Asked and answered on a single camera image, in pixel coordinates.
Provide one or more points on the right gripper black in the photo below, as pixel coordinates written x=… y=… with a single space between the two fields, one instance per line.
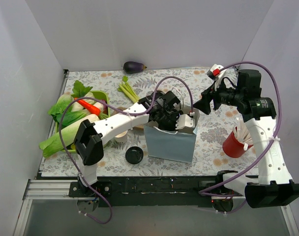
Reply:
x=214 y=96

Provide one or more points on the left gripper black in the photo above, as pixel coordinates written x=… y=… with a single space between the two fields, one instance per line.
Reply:
x=169 y=120

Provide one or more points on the light blue paper bag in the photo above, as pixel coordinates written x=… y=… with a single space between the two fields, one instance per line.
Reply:
x=176 y=145

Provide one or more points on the white paper coffee cup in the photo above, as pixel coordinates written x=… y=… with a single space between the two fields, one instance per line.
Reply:
x=122 y=137

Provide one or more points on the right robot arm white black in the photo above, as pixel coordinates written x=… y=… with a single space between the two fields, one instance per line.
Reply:
x=263 y=123

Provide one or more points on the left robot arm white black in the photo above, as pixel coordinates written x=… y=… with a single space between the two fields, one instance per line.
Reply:
x=92 y=136

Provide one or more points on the floral table mat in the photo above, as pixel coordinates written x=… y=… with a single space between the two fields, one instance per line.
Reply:
x=187 y=84

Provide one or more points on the brown cardboard cup carrier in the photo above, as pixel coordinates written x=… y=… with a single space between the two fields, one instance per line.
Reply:
x=138 y=127

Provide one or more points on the green onion stalk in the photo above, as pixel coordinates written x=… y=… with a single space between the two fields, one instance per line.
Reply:
x=127 y=89

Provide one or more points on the purple eggplant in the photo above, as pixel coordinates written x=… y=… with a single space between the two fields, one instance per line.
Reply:
x=131 y=67

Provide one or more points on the red cup holder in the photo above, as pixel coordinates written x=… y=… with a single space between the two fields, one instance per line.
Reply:
x=232 y=147

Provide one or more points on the green plastic tray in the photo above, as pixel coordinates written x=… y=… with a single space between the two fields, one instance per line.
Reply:
x=93 y=93

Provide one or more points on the orange carrot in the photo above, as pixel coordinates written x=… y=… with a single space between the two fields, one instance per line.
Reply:
x=91 y=108

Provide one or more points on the green lettuce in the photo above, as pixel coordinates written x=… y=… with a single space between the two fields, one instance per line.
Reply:
x=79 y=90

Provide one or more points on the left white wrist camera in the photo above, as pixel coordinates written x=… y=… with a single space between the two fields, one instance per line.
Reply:
x=185 y=121

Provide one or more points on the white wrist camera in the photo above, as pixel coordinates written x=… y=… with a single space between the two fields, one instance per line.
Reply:
x=217 y=74
x=185 y=121

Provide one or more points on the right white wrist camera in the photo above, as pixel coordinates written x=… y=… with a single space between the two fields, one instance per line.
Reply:
x=217 y=74

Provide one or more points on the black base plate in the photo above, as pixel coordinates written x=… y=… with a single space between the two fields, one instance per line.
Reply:
x=172 y=191

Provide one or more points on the aluminium rail frame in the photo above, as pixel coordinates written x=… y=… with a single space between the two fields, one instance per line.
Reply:
x=53 y=213

